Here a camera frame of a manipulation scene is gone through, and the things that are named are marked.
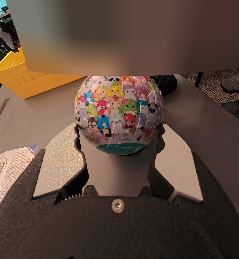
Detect yellow plastic bin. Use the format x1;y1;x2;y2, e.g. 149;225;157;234
0;47;87;99

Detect black furniture leg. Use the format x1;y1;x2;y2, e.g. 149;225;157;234
194;72;204;89

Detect colourful cartoon puzzle ball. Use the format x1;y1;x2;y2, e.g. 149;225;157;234
75;75;165;156

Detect white instruction leaflet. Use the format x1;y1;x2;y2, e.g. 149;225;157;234
0;145;39;221

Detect black quilted wrist rest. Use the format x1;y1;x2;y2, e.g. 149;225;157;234
151;74;177;97

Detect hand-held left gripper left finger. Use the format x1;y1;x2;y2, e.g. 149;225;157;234
33;123;89;199

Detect black chair armrest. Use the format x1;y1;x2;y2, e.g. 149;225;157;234
221;72;239;94

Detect black round ball stand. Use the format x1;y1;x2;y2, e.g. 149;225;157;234
111;151;144;157

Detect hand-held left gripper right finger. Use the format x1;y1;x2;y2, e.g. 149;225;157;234
148;124;204;204

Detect person's dark trousers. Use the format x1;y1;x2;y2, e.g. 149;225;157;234
222;99;239;127

